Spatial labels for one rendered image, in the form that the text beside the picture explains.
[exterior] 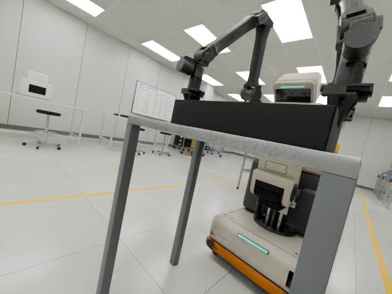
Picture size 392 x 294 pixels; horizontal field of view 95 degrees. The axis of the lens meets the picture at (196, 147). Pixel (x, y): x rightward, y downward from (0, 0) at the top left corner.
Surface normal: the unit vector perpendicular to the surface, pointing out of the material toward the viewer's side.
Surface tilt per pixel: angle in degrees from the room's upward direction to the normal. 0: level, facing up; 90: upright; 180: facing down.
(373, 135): 90
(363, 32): 89
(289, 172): 98
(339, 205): 90
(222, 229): 90
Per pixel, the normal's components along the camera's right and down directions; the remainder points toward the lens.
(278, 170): -0.69, 0.05
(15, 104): 0.73, 0.21
